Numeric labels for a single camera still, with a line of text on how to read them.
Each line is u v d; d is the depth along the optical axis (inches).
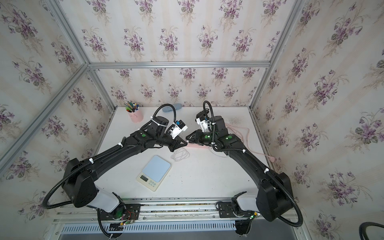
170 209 29.5
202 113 43.9
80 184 16.0
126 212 28.6
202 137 26.9
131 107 41.4
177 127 26.6
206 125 28.3
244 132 41.4
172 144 26.5
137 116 41.2
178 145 26.5
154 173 33.2
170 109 46.7
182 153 37.3
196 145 29.1
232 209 28.6
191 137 29.5
